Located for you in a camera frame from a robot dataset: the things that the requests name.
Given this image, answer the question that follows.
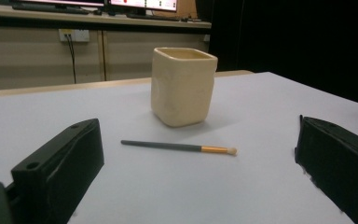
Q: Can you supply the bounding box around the white wall socket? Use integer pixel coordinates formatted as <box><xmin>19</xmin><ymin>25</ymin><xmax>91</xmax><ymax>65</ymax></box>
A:
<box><xmin>58</xmin><ymin>28</ymin><xmax>90</xmax><ymax>43</ymax></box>

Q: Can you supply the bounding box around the black keyboard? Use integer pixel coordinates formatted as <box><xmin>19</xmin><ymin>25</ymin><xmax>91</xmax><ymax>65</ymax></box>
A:
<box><xmin>126</xmin><ymin>12</ymin><xmax>181</xmax><ymax>22</ymax></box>
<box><xmin>12</xmin><ymin>3</ymin><xmax>90</xmax><ymax>16</ymax></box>

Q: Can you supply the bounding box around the cardboard box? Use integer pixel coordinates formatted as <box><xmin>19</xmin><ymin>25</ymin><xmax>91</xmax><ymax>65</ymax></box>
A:
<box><xmin>152</xmin><ymin>0</ymin><xmax>199</xmax><ymax>20</ymax></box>

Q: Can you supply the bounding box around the computer monitor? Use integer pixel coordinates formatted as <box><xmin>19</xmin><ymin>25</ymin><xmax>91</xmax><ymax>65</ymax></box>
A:
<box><xmin>108</xmin><ymin>0</ymin><xmax>179</xmax><ymax>13</ymax></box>
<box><xmin>10</xmin><ymin>0</ymin><xmax>105</xmax><ymax>7</ymax></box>

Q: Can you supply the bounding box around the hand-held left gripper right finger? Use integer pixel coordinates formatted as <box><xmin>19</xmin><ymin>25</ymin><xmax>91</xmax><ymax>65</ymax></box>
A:
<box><xmin>294</xmin><ymin>115</ymin><xmax>358</xmax><ymax>224</ymax></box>

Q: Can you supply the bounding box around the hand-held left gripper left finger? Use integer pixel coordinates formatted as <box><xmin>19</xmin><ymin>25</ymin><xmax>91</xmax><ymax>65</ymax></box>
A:
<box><xmin>10</xmin><ymin>118</ymin><xmax>105</xmax><ymax>224</ymax></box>

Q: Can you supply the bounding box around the long wooden desk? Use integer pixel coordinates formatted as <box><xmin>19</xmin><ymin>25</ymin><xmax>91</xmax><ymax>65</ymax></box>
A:
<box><xmin>0</xmin><ymin>3</ymin><xmax>213</xmax><ymax>31</ymax></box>

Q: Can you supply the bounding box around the cream square ceramic cup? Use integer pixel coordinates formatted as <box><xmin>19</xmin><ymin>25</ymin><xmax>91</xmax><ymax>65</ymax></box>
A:
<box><xmin>150</xmin><ymin>47</ymin><xmax>219</xmax><ymax>128</ymax></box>

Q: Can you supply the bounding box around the grey makeup brush gold ferrule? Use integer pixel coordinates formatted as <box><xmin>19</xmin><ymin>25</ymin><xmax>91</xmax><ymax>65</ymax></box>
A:
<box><xmin>120</xmin><ymin>139</ymin><xmax>238</xmax><ymax>157</ymax></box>

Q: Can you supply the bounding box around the black power cable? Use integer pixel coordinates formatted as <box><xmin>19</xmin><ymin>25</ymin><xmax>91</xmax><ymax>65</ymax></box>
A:
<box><xmin>64</xmin><ymin>34</ymin><xmax>77</xmax><ymax>84</ymax></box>

